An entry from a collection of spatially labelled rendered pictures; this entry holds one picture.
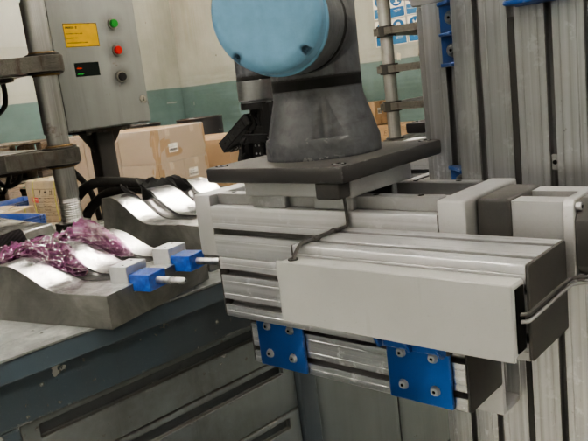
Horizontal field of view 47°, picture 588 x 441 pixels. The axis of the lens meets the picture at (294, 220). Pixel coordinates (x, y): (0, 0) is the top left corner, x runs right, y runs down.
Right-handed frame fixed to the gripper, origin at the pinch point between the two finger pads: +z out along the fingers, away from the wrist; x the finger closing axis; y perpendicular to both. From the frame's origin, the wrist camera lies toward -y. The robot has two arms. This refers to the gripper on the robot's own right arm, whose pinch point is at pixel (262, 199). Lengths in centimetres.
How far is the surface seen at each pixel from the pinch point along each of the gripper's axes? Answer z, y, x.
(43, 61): -36, -70, -9
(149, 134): 2, -336, 191
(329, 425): 55, 3, 9
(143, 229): 3.8, -19.3, -17.7
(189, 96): -21, -744, 535
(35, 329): 11, 1, -52
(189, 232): 3.2, -2.6, -17.7
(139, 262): 2.7, 10.0, -37.0
